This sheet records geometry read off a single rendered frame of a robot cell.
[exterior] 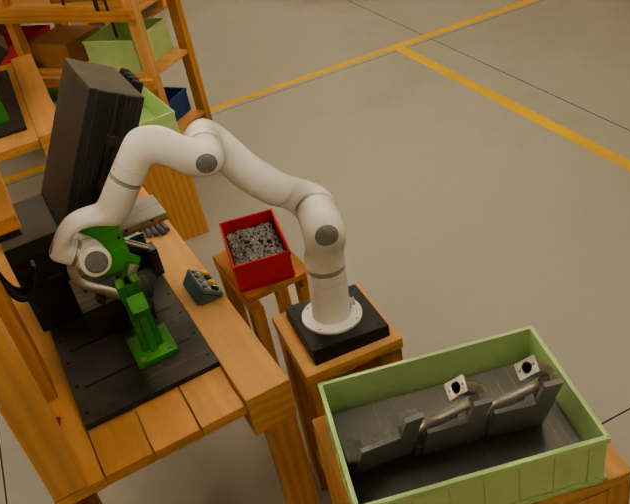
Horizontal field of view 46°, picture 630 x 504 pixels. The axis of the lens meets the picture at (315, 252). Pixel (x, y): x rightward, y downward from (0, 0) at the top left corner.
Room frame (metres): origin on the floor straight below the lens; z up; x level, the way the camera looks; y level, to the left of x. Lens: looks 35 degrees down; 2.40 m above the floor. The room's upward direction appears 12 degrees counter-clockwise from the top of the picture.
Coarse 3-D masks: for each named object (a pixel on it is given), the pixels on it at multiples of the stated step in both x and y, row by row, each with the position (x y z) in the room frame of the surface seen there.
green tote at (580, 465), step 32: (448, 352) 1.44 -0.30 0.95; (480, 352) 1.45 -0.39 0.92; (512, 352) 1.46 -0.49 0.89; (544, 352) 1.38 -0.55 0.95; (320, 384) 1.42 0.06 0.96; (352, 384) 1.42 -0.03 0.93; (384, 384) 1.43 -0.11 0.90; (416, 384) 1.44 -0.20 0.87; (576, 416) 1.20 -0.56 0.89; (576, 448) 1.06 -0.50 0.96; (448, 480) 1.04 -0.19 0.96; (480, 480) 1.04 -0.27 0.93; (512, 480) 1.05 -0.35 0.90; (544, 480) 1.05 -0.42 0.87; (576, 480) 1.06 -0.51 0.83
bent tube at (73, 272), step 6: (84, 234) 1.98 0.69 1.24; (72, 270) 1.90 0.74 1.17; (72, 276) 1.89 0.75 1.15; (78, 276) 1.90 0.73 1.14; (78, 282) 1.89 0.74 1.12; (84, 282) 1.90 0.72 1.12; (90, 282) 1.91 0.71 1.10; (84, 288) 1.89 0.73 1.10; (90, 288) 1.89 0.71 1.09; (96, 288) 1.90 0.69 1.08; (102, 288) 1.90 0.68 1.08; (108, 288) 1.91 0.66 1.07; (114, 288) 1.92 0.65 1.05; (102, 294) 1.90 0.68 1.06; (108, 294) 1.90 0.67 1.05; (114, 294) 1.90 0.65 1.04
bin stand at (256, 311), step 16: (224, 256) 2.35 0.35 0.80; (224, 272) 2.25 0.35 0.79; (304, 272) 2.14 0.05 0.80; (224, 288) 2.35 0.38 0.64; (272, 288) 2.09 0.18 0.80; (304, 288) 2.14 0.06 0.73; (240, 304) 2.33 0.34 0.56; (256, 304) 2.07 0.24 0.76; (288, 304) 2.41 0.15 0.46; (256, 320) 2.06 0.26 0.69; (256, 336) 2.09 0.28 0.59; (272, 352) 2.07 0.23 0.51
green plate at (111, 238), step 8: (88, 232) 2.01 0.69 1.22; (96, 232) 2.01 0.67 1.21; (104, 232) 2.02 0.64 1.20; (112, 232) 2.03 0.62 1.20; (120, 232) 2.03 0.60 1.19; (104, 240) 2.01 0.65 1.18; (112, 240) 2.02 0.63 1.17; (120, 240) 2.02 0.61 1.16; (112, 248) 2.01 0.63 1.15; (120, 248) 2.01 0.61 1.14; (112, 256) 2.00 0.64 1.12; (120, 256) 2.00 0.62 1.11; (112, 264) 1.99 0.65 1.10; (120, 264) 1.99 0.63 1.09; (112, 272) 1.98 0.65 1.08
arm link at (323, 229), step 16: (304, 208) 1.75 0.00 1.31; (320, 208) 1.71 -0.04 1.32; (336, 208) 1.74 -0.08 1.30; (304, 224) 1.70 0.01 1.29; (320, 224) 1.67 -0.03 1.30; (336, 224) 1.67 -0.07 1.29; (304, 240) 1.69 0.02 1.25; (320, 240) 1.65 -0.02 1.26; (336, 240) 1.66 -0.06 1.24; (304, 256) 1.75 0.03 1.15; (320, 256) 1.70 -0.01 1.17; (336, 256) 1.72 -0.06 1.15; (320, 272) 1.71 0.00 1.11; (336, 272) 1.72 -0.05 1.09
